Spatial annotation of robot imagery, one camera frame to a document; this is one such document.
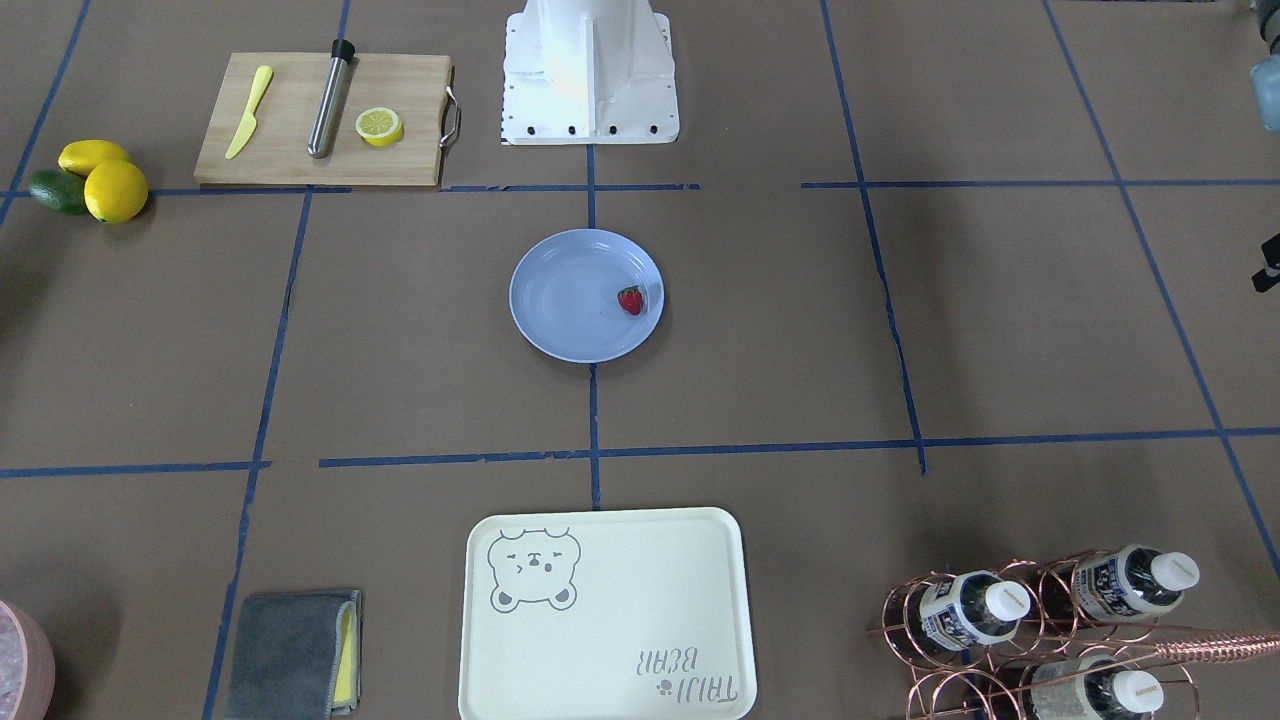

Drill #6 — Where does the red strawberry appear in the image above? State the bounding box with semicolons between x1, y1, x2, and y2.
616;284;646;316

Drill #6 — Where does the blue plate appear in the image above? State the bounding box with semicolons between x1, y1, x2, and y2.
509;228;666;364

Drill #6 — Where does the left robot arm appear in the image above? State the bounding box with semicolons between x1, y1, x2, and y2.
1249;1;1279;293

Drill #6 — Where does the dark drink bottle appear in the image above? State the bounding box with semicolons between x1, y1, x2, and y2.
899;571;1033;659
1021;655;1166;719
1037;544;1201;624

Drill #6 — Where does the dark drink bottle front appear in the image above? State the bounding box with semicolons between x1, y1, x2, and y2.
1021;655;1166;719

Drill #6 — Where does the cream bear tray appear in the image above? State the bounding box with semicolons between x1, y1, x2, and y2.
458;507;758;719

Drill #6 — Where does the lemon half slice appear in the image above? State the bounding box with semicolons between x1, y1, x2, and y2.
355;108;404;147

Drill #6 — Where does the steel muddler black cap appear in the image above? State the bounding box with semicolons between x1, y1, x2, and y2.
307;38;356;159

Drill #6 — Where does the wooden cutting board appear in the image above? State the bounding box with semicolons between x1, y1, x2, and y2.
195;53;454;188

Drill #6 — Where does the yellow plastic knife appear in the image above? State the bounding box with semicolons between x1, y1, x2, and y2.
224;65;274;160

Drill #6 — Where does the grey yellow folded cloth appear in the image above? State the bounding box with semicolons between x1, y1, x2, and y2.
224;588;364;719

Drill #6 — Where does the large yellow lemon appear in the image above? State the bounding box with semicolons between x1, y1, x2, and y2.
84;159;150;224

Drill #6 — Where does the small yellow lemon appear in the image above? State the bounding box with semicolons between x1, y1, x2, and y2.
58;138;131;178

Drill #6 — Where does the green lime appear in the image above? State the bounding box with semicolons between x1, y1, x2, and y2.
28;169;88;217

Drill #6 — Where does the pink bowl of ice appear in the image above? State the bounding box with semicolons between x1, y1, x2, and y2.
1;601;56;719

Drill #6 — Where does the copper wire bottle rack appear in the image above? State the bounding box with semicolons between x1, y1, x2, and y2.
867;551;1277;719

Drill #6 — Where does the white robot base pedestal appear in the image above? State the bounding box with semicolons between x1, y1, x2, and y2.
500;1;681;146

